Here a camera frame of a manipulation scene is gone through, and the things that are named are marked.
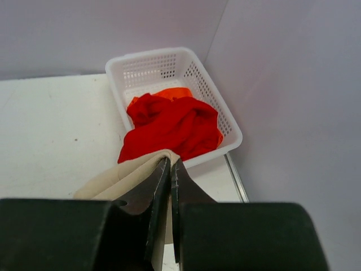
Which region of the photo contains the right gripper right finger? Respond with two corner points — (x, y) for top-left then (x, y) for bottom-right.
(171, 161), (329, 270)

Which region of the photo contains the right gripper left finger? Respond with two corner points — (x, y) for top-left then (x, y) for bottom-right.
(1, 160), (170, 270)

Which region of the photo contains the beige t shirt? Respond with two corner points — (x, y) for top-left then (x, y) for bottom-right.
(72, 148), (181, 271)

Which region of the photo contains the red t shirt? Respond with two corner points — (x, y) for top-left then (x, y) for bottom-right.
(117, 93), (221, 164)

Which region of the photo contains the orange t shirt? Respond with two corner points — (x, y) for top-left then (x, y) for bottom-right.
(128, 86), (225, 147)

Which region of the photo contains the white plastic basket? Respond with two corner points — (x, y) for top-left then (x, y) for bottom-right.
(105, 47), (243, 168)

